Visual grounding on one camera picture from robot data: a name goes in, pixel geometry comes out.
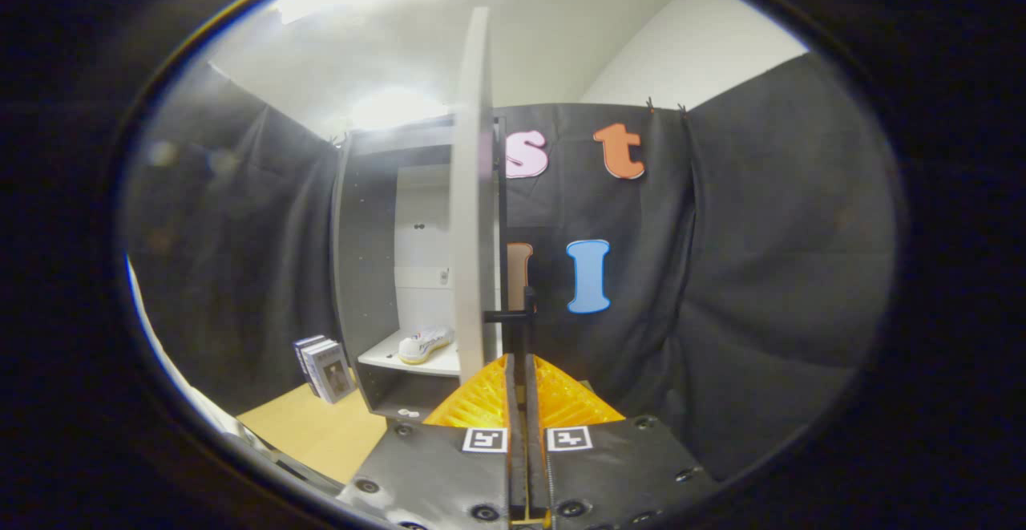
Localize black door handle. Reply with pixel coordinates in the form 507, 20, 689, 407
483, 285, 538, 354

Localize white printed book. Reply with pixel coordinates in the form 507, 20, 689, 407
293, 334, 326, 396
309, 340, 357, 405

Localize white shoe yellow sole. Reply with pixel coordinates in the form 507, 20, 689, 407
398, 326, 454, 366

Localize black backdrop cloth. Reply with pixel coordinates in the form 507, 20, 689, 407
120, 53, 899, 483

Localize white cabinet shelf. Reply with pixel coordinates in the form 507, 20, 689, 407
357, 330, 462, 378

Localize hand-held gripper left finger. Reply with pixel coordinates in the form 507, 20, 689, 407
337, 354, 522, 530

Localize grey shoe cabinet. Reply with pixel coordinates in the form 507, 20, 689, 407
330, 115, 509, 427

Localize white shoe cabinet door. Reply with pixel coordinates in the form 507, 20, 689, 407
447, 7, 509, 386

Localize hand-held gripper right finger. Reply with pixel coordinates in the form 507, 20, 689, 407
525, 354, 722, 530

